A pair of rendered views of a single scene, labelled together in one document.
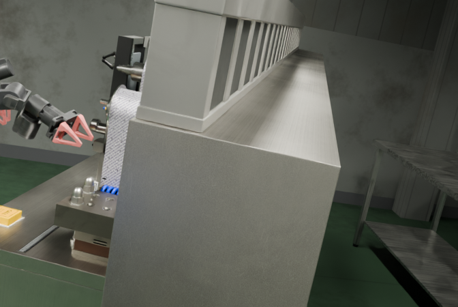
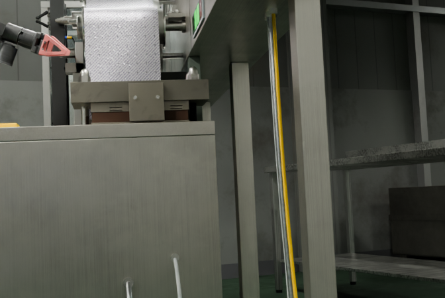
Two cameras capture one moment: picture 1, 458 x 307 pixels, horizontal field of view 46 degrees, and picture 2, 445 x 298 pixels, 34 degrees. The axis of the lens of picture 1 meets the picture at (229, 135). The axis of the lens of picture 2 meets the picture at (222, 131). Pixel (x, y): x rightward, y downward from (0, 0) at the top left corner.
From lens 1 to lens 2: 1.34 m
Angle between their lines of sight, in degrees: 23
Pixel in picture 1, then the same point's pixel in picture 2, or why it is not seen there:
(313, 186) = not seen: outside the picture
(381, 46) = not seen: hidden behind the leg
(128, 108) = (99, 16)
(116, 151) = (95, 56)
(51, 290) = (87, 151)
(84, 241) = (100, 111)
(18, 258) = (49, 130)
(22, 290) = (58, 159)
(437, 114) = not seen: hidden behind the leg
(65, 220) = (81, 95)
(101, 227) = (116, 92)
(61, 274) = (94, 133)
